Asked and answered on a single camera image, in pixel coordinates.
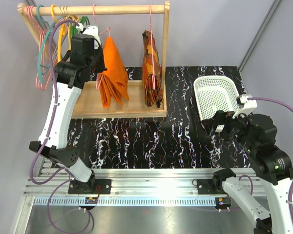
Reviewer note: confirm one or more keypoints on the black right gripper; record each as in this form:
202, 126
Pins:
227, 116

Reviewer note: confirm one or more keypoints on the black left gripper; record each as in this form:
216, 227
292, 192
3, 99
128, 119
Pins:
101, 67

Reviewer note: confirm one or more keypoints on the pink wire hanger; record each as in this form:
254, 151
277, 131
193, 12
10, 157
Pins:
105, 30
152, 52

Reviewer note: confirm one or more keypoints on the orange trousers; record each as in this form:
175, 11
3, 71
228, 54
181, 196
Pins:
112, 83

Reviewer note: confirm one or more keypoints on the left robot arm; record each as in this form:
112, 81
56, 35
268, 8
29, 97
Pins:
71, 74

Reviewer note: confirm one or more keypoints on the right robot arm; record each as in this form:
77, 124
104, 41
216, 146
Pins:
256, 136

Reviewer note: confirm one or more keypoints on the green plastic hanger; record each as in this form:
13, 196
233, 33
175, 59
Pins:
84, 21

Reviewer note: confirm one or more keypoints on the yellow plastic hanger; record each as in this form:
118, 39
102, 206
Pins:
64, 29

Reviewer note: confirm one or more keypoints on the pink empty hanger left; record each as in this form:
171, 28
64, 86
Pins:
43, 72

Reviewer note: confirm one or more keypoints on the teal plastic hanger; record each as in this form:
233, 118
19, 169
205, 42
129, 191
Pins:
45, 22

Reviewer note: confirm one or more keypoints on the camouflage patterned trousers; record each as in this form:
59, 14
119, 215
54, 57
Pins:
152, 97

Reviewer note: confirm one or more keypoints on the wooden clothes rack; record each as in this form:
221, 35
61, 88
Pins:
89, 103

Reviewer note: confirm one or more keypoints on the white perforated plastic basket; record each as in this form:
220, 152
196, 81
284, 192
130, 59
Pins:
214, 93

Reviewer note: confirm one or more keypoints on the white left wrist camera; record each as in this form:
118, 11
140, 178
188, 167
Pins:
92, 30

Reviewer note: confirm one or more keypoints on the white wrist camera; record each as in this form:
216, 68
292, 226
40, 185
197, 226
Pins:
246, 105
92, 30

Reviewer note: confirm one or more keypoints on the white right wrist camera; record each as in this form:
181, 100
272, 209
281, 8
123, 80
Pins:
246, 105

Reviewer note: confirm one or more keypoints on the aluminium mounting rail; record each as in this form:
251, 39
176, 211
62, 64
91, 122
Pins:
152, 160

